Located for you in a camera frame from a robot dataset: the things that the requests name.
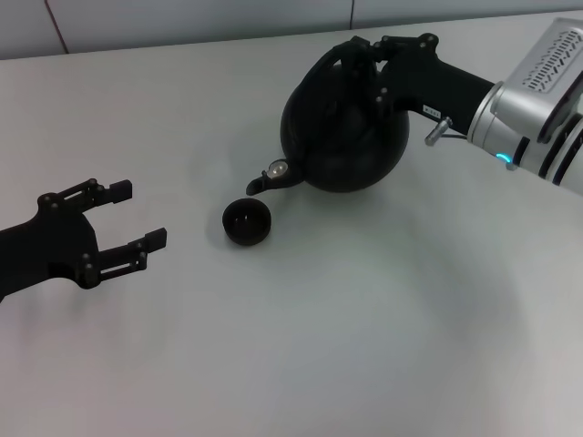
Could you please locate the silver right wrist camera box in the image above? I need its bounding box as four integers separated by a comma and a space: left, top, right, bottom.
507, 16, 583, 145

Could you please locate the small dark teacup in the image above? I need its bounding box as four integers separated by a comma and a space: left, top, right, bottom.
221, 198, 273, 248

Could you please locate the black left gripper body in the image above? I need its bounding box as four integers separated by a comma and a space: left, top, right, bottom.
0, 192, 101, 304

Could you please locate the right gripper cable with plug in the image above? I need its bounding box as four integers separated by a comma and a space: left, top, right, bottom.
424, 116, 470, 147

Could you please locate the black round teapot with handle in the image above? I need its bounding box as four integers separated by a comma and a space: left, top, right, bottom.
245, 36, 411, 198

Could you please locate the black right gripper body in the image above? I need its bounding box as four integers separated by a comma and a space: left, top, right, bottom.
375, 36, 496, 133

